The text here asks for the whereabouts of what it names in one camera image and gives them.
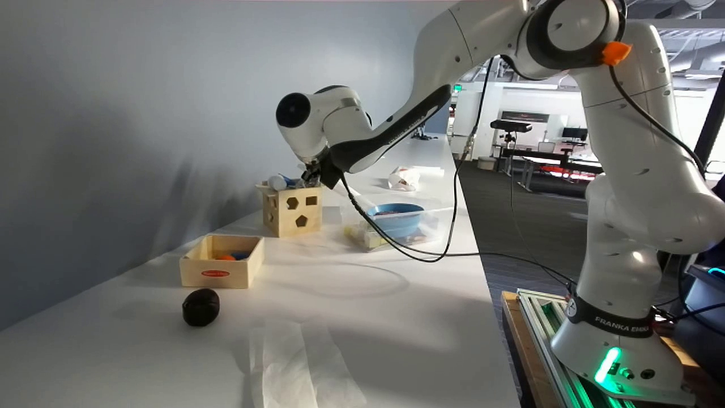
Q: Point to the blue toy piece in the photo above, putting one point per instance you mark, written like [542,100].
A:
[244,256]

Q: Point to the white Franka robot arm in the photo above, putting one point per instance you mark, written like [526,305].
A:
[643,189]

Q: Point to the yellow packet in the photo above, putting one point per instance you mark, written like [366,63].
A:
[362,237]

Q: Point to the blue bowl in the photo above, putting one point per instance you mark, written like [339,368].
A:
[397,216]

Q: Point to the black metal post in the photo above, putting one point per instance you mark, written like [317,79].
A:
[709,129]

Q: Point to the black ball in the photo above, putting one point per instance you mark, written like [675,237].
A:
[201,307]

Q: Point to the crumpled clear plastic bag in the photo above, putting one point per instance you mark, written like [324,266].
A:
[409,178]

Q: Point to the open wooden tray box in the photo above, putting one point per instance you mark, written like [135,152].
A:
[221,274]

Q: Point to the clear plastic tote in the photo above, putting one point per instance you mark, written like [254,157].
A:
[439,224]

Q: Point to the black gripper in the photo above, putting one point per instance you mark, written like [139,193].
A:
[324,173]

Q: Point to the robot mounting platform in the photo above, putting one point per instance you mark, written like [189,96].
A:
[528,342]

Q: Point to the orange toy piece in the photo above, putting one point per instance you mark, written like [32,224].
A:
[226,258]

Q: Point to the background lab desks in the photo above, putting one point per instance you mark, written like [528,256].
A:
[544,144]

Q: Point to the wooden shape sorter box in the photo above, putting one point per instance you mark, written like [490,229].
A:
[291,214]

